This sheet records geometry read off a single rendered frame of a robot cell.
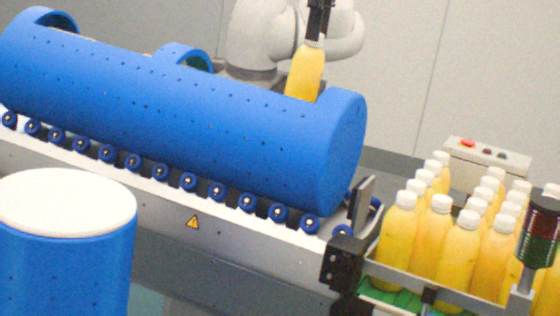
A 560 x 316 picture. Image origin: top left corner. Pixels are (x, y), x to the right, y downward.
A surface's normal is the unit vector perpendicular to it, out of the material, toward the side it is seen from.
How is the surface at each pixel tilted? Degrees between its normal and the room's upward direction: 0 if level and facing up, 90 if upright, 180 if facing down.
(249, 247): 71
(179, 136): 96
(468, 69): 90
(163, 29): 90
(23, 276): 90
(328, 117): 42
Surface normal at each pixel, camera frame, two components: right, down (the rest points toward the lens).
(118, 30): -0.32, 0.29
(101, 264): 0.63, 0.36
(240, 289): -0.47, 0.55
